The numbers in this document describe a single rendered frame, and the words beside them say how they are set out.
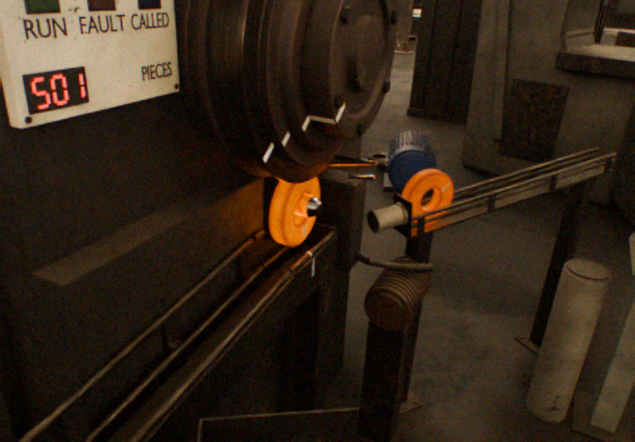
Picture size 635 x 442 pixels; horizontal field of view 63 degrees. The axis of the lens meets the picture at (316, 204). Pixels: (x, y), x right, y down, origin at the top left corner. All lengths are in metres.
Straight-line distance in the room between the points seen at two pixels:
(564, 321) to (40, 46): 1.44
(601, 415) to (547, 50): 2.26
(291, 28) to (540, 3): 2.86
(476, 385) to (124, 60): 1.53
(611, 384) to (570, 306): 0.30
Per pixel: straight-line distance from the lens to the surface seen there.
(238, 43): 0.72
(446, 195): 1.41
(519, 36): 3.57
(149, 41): 0.78
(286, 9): 0.76
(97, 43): 0.72
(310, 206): 0.98
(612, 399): 1.85
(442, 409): 1.79
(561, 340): 1.68
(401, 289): 1.31
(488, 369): 1.98
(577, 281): 1.58
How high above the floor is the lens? 1.23
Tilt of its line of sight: 24 degrees down
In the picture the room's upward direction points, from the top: 3 degrees clockwise
